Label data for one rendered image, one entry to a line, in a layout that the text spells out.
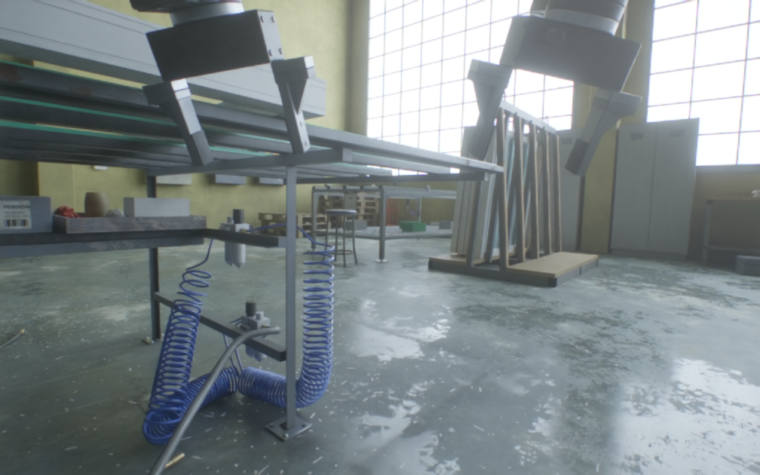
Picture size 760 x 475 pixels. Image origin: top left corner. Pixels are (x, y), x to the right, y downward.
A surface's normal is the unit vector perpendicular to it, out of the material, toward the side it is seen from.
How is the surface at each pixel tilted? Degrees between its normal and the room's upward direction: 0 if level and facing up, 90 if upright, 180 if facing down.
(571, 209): 90
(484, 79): 113
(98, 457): 0
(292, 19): 90
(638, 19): 90
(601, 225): 90
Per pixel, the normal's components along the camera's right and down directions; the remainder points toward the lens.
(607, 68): 0.08, 0.48
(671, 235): -0.65, 0.05
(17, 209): 0.76, 0.07
